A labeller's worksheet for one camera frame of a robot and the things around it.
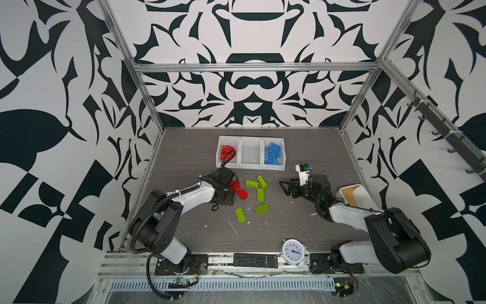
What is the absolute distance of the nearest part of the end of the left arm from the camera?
2.17 feet

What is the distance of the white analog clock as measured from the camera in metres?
0.75

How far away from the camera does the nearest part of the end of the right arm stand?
701 mm
